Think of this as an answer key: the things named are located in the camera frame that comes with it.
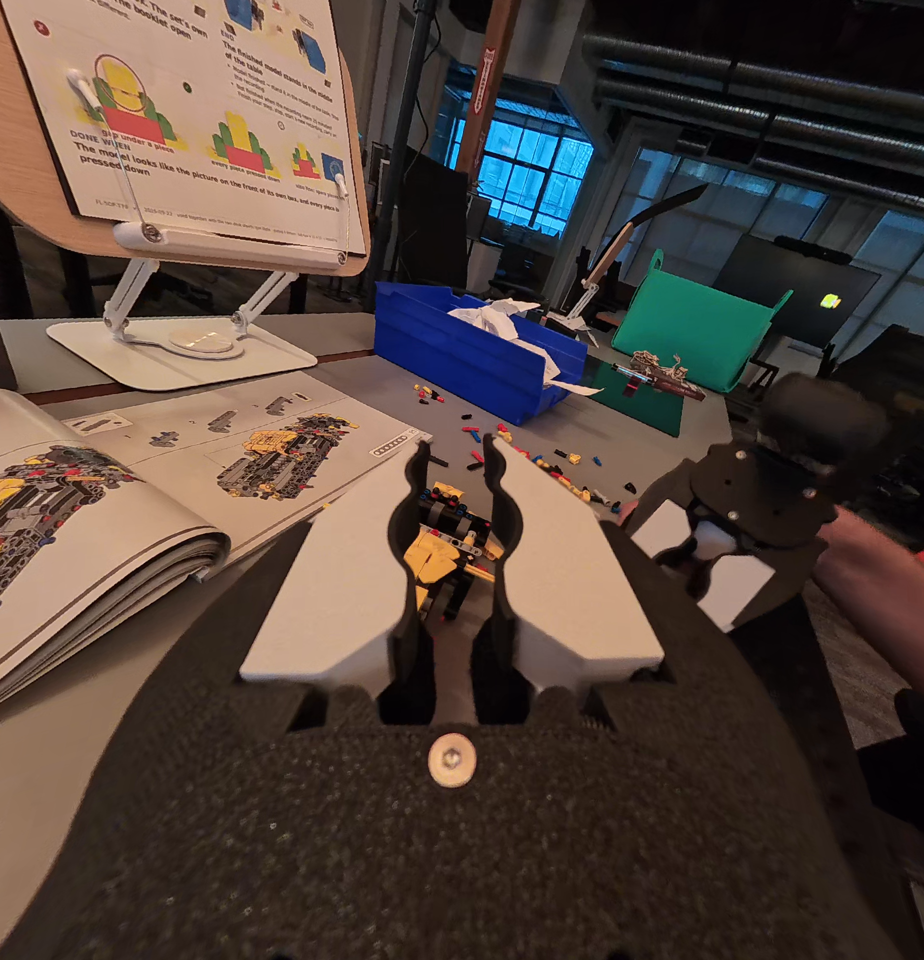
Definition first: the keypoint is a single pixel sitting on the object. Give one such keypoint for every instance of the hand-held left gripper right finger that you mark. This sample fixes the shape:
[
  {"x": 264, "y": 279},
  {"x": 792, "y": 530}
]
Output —
[{"x": 582, "y": 600}]

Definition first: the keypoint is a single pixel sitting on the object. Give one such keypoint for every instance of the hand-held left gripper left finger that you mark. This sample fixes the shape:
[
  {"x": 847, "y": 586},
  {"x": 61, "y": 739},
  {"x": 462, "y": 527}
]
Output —
[{"x": 327, "y": 600}]

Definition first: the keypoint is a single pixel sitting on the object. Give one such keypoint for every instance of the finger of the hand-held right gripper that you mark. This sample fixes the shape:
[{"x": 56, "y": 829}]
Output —
[
  {"x": 661, "y": 529},
  {"x": 739, "y": 589}
]

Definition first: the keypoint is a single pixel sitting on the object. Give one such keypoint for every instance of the yellow black brick car model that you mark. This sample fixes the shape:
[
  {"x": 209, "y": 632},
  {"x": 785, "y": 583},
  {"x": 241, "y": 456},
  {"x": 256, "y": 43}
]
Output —
[{"x": 432, "y": 559}]

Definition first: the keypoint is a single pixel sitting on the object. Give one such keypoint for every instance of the pile of small coloured pins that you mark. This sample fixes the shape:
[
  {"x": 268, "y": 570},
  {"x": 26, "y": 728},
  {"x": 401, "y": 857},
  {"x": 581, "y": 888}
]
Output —
[{"x": 559, "y": 472}]

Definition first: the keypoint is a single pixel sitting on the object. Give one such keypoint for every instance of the person's right forearm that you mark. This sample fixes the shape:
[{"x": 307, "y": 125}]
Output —
[{"x": 882, "y": 592}]

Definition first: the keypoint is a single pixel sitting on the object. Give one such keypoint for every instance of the grey desk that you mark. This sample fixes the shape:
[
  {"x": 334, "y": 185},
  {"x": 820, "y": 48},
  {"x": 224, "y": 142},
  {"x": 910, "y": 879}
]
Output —
[{"x": 634, "y": 465}]

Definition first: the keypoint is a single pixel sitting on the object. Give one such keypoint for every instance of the small brown brick model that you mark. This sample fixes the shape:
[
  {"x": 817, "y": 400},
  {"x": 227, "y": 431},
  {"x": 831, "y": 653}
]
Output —
[{"x": 664, "y": 375}]

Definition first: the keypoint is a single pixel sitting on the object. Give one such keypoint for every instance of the green plastic bin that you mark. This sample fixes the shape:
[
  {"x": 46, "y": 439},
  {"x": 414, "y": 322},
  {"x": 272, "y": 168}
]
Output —
[{"x": 694, "y": 330}]

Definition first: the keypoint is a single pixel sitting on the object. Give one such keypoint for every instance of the large black screen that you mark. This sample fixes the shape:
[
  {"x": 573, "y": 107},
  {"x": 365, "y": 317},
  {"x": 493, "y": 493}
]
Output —
[{"x": 777, "y": 285}]

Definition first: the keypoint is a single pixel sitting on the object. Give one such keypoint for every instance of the open instruction booklet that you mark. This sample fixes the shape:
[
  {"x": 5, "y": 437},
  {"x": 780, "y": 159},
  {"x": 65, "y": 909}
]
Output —
[{"x": 132, "y": 525}]

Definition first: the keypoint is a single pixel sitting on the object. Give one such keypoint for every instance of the crumpled white paper bags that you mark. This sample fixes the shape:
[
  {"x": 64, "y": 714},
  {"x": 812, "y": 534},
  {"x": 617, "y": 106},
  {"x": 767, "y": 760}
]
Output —
[{"x": 499, "y": 315}]

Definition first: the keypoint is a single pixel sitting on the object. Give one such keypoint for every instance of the blue plastic bin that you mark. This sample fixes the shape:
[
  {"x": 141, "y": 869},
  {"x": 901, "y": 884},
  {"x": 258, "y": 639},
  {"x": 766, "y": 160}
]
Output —
[{"x": 447, "y": 352}]

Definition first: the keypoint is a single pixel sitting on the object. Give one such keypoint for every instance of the black stand pole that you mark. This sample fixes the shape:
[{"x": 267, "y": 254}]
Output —
[{"x": 409, "y": 112}]

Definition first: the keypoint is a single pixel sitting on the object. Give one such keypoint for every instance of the printed instruction sheet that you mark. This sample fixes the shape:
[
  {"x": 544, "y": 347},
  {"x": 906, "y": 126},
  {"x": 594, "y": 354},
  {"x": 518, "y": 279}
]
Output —
[{"x": 207, "y": 112}]

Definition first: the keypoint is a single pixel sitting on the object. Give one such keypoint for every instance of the metal ventilation duct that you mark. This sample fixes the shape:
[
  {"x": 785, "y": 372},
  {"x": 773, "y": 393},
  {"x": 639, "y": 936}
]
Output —
[{"x": 807, "y": 82}]

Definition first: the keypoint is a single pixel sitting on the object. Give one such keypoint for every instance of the wooden post red sign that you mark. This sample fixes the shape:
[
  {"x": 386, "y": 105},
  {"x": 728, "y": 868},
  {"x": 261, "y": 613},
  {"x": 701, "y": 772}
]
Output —
[{"x": 484, "y": 75}]

